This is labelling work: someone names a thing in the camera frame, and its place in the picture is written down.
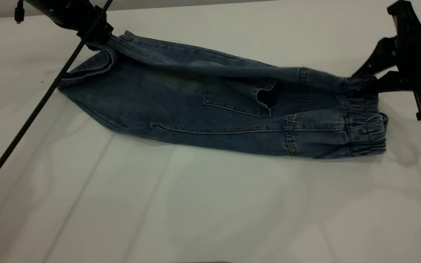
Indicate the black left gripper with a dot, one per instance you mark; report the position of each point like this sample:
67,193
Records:
69,12

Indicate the blue denim jeans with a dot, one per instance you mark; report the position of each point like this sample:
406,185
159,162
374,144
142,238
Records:
196,106

